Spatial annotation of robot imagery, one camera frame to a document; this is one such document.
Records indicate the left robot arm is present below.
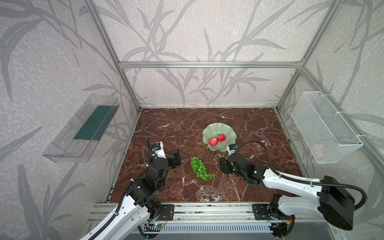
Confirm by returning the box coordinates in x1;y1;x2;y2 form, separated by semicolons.
82;150;182;240

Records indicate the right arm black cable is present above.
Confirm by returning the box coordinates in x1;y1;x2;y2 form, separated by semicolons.
235;140;368;211

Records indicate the green fake grape bunch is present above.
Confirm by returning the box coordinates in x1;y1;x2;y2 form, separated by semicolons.
190;157;215;181

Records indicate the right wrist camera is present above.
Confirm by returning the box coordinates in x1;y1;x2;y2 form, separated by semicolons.
227;144;238;156

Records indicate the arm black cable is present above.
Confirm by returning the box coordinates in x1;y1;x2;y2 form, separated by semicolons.
235;140;368;211
86;137;154;240

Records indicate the red fake apple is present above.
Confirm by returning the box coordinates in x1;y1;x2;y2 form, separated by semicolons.
217;134;227;142
209;137;219;147

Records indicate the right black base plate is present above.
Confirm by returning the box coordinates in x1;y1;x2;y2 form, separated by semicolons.
252;204;280;221

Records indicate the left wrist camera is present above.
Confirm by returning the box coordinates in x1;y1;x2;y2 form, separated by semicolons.
151;142;167;160

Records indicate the clear plastic wall bin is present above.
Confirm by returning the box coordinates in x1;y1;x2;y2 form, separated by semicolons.
42;94;120;163

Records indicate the aluminium front rail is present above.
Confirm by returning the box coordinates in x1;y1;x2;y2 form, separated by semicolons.
87;202;326;227

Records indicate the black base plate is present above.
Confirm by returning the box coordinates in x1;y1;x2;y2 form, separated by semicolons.
150;204;175;221
252;204;280;221

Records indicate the white wire mesh basket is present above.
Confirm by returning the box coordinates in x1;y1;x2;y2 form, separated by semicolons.
291;91;364;164

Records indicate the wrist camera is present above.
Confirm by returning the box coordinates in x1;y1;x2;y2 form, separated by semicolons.
151;142;167;160
227;144;238;156

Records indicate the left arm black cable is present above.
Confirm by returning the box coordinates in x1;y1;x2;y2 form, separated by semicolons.
86;137;154;240

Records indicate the pink item in basket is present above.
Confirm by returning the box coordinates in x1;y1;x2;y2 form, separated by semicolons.
311;144;325;160

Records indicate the green scalloped fruit bowl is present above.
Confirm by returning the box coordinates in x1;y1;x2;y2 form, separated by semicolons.
203;123;237;152

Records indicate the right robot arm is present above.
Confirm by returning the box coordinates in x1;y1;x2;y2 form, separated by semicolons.
219;152;355;231

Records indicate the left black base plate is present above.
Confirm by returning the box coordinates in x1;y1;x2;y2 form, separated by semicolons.
150;204;175;221

